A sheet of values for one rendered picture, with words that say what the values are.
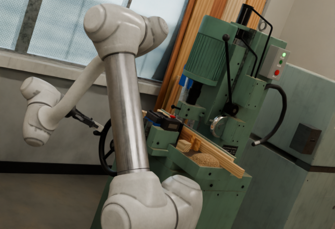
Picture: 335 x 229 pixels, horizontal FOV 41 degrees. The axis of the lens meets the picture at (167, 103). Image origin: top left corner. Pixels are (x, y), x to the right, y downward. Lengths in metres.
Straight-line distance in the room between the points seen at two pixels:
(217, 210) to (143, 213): 1.15
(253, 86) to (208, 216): 0.70
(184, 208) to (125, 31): 0.58
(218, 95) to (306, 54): 2.43
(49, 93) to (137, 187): 0.74
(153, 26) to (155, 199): 0.58
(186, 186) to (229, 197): 0.97
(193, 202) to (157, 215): 0.18
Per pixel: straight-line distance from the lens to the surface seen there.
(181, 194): 1.46
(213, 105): 2.27
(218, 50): 2.15
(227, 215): 2.49
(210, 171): 1.99
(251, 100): 2.25
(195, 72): 2.16
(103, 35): 1.42
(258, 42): 2.28
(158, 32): 1.56
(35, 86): 1.90
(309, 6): 4.72
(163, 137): 2.06
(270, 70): 2.32
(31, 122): 1.83
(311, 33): 4.63
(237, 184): 2.42
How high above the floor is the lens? 1.46
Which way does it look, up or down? 11 degrees down
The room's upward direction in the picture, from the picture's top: 20 degrees clockwise
